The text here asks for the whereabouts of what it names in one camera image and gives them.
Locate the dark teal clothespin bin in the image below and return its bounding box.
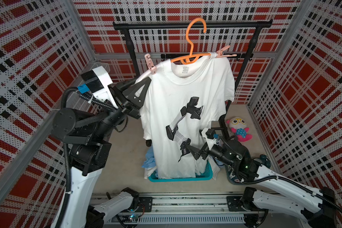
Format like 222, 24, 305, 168
224, 165, 243, 185

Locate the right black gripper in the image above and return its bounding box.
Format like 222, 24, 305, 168
185, 143, 233, 169

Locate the white owl plush toy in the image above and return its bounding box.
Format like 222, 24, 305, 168
226, 116, 253, 142

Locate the white printed t-shirt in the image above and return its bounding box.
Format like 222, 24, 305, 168
140, 53, 235, 179

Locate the black wall hook rail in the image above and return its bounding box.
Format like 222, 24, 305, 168
161, 53, 246, 60

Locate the pink clothespin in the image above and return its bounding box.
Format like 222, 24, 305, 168
216, 45, 238, 59
144, 54, 157, 75

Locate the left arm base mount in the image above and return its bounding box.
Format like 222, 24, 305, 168
122, 197, 153, 213

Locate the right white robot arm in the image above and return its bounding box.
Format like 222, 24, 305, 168
180, 138, 342, 228

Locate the aluminium front rail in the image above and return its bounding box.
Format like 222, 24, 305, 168
88, 193, 306, 226

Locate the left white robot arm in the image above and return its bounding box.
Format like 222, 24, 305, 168
51, 76, 152, 228

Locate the black clothes rack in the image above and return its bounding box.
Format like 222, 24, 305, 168
112, 19, 273, 147

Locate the teal flat tray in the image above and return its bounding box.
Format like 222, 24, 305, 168
148, 162, 213, 182

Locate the orange plastic hanger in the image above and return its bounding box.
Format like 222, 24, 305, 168
171, 18, 211, 65

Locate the light blue cloth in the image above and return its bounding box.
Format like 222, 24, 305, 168
142, 146, 157, 171

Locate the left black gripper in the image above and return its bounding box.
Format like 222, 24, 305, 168
91, 74, 149, 141

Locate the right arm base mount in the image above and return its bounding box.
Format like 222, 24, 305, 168
227, 196, 266, 212

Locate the white wire mesh basket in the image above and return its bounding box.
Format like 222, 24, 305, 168
72, 62, 110, 94

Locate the teal alarm clock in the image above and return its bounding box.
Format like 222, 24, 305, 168
259, 154, 271, 168

